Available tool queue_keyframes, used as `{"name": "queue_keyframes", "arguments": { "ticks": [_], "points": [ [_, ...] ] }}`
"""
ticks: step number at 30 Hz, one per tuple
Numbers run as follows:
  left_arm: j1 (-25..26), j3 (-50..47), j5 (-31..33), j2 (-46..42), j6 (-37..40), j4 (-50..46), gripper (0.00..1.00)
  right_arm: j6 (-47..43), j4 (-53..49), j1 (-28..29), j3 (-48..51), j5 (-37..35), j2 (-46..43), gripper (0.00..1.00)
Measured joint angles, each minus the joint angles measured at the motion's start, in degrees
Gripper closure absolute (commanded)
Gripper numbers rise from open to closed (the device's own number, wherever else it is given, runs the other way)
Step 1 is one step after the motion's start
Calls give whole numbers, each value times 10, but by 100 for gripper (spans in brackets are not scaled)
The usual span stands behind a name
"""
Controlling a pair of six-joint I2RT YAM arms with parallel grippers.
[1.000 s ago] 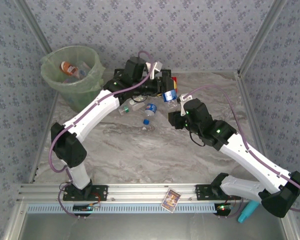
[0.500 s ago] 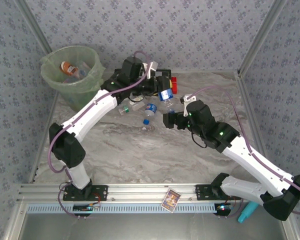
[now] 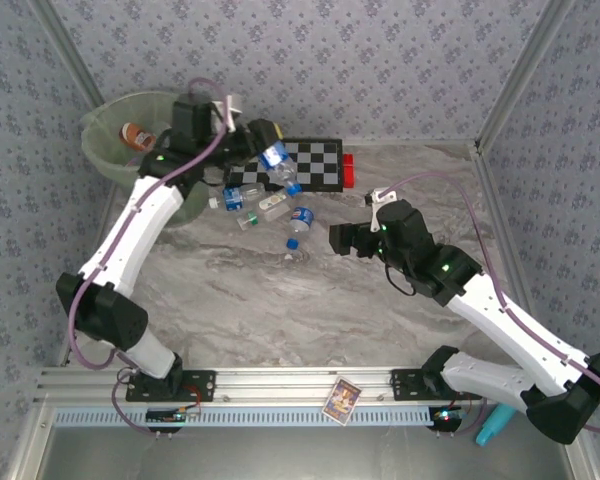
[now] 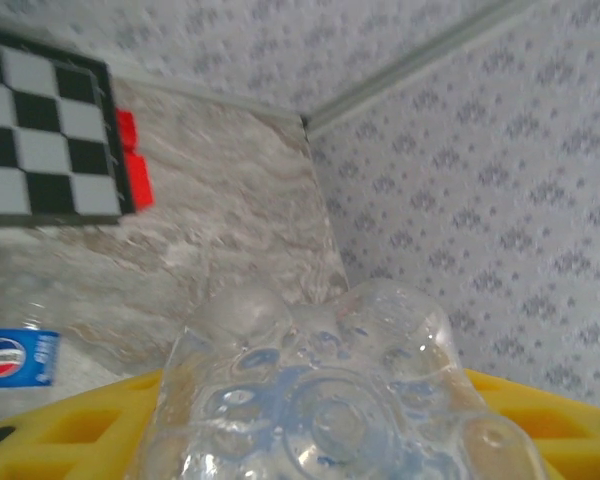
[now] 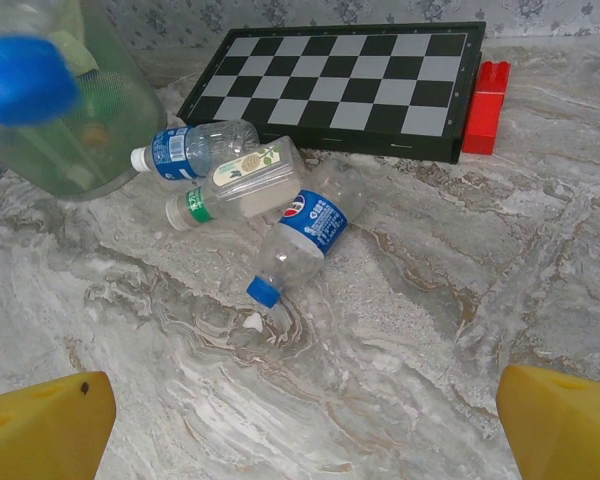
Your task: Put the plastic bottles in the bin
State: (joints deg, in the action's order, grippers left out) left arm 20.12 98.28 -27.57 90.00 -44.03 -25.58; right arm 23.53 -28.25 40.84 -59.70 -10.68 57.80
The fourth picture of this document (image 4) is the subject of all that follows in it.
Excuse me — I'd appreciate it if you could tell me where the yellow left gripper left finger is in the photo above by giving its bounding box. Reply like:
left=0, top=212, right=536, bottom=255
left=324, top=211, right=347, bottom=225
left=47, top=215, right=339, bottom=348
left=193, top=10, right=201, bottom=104
left=0, top=367, right=166, bottom=480

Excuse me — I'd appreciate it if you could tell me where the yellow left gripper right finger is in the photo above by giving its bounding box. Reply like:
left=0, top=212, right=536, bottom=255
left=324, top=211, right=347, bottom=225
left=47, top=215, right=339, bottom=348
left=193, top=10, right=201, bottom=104
left=462, top=367, right=600, bottom=480

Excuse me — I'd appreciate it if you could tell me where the clear bottle Pepsi label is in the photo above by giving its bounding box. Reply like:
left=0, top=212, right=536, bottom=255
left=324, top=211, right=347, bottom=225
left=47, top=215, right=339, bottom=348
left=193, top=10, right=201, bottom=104
left=0, top=292, right=66, bottom=436

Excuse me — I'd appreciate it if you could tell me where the clear Fiji water bottle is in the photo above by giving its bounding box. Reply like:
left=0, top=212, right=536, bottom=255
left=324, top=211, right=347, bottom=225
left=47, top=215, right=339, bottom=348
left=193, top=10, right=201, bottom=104
left=124, top=278, right=551, bottom=480

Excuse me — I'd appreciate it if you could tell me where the red toy block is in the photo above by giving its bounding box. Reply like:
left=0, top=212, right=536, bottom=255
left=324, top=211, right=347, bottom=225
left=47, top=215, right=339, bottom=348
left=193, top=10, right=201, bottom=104
left=123, top=151, right=156, bottom=210
left=114, top=108, right=139, bottom=152

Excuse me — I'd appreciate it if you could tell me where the black grey folding chessboard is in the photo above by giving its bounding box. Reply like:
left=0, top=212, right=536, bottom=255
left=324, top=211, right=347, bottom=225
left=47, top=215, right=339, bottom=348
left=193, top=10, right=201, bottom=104
left=0, top=24, right=137, bottom=229

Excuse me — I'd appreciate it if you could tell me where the aluminium wall edge rail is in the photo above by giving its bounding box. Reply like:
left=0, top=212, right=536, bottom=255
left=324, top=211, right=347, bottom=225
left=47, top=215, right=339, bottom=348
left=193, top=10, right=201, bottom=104
left=104, top=62, right=309, bottom=124

